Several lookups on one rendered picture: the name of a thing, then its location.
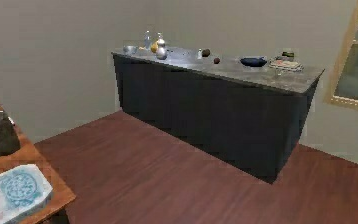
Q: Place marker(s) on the yellow fruit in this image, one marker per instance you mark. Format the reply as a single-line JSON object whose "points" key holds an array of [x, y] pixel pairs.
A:
{"points": [[154, 47]]}

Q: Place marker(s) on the brown round potato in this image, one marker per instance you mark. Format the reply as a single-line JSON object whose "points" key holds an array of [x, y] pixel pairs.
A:
{"points": [[206, 52]]}

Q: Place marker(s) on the wooden framed window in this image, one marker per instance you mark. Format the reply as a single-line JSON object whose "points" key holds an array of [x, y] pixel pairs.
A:
{"points": [[353, 66]]}

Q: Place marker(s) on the dark green cup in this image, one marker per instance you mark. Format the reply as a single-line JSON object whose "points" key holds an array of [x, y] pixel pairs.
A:
{"points": [[288, 54]]}

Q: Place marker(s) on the clear glass bottle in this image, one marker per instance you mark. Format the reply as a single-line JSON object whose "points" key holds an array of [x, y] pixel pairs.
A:
{"points": [[147, 40]]}

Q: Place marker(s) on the dark blue bowl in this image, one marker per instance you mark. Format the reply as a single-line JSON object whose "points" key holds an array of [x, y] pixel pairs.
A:
{"points": [[253, 61]]}

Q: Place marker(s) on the black counter with grey top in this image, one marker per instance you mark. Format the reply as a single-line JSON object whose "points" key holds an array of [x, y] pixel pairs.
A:
{"points": [[220, 110]]}

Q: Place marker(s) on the white and blue book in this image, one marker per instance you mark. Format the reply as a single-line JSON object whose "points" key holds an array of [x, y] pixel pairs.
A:
{"points": [[15, 193]]}

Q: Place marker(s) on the dark grey pot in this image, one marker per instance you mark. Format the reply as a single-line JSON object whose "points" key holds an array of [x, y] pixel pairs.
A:
{"points": [[2, 135]]}

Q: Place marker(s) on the small brown round fruit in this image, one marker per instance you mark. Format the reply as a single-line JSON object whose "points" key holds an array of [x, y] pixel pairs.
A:
{"points": [[216, 60]]}

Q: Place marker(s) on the small salt shaker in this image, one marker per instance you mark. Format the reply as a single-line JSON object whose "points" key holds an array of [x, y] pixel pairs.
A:
{"points": [[199, 54]]}

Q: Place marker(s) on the brown wooden table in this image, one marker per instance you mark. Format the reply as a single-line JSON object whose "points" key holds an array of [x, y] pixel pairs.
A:
{"points": [[27, 160]]}

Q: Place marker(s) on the grey metal bowl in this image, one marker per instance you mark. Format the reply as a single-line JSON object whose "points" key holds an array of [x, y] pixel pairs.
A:
{"points": [[130, 49]]}

